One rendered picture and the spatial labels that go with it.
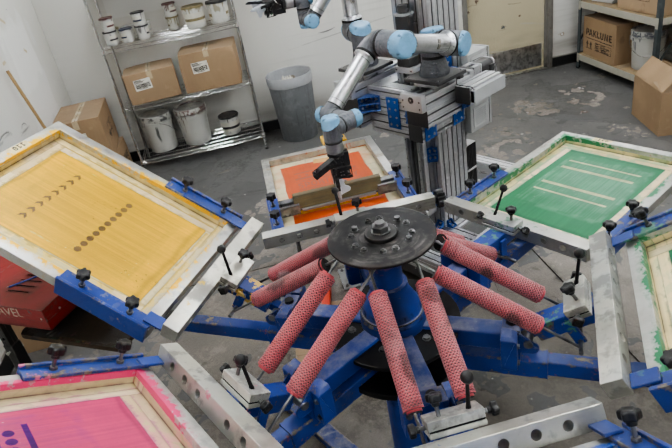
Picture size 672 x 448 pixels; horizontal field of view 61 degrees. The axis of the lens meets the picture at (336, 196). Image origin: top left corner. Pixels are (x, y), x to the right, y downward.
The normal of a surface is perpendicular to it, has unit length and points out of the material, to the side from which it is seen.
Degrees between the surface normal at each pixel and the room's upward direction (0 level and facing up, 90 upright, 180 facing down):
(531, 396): 0
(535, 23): 90
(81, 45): 90
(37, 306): 0
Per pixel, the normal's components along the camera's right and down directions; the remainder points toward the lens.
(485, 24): 0.19, 0.44
